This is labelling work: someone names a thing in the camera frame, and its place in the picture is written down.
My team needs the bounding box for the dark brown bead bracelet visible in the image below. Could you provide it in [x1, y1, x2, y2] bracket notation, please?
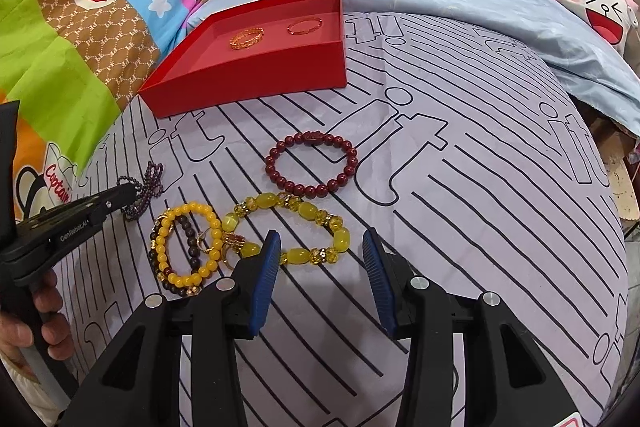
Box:
[149, 214, 203, 298]

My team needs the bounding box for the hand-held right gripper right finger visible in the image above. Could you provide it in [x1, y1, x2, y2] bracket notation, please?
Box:
[361, 227, 576, 427]

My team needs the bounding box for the yellow oval bead bracelet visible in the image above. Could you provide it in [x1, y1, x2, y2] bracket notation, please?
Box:
[222, 192, 351, 268]

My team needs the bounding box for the dark purple bead necklace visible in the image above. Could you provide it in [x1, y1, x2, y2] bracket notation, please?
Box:
[117, 161, 165, 222]

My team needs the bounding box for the red jewelry box tray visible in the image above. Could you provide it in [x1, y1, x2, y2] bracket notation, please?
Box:
[137, 0, 348, 118]

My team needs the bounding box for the person's left hand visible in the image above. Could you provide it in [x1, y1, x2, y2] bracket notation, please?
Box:
[0, 269, 76, 378]

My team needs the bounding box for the thin rose gold bangle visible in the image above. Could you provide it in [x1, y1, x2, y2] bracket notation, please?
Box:
[287, 18, 321, 36]

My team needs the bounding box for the pink cat cushion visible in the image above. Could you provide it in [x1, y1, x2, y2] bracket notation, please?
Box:
[552, 0, 640, 55]

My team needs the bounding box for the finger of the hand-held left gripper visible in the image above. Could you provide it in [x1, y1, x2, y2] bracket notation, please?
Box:
[47, 183, 139, 258]

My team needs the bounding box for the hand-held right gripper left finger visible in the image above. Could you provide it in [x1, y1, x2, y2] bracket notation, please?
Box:
[62, 229, 282, 427]

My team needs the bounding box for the cardboard box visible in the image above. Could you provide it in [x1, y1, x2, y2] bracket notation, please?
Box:
[585, 107, 640, 218]

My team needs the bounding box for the dark red bead bracelet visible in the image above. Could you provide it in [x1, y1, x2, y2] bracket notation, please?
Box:
[264, 132, 357, 200]

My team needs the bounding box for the gold chain bracelet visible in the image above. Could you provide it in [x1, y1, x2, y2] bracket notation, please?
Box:
[230, 27, 264, 49]

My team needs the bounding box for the cartoon monkey quilt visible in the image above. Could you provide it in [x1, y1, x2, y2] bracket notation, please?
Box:
[0, 0, 226, 228]

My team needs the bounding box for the yellow round bead bracelet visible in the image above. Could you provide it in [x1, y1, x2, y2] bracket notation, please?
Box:
[156, 203, 223, 289]

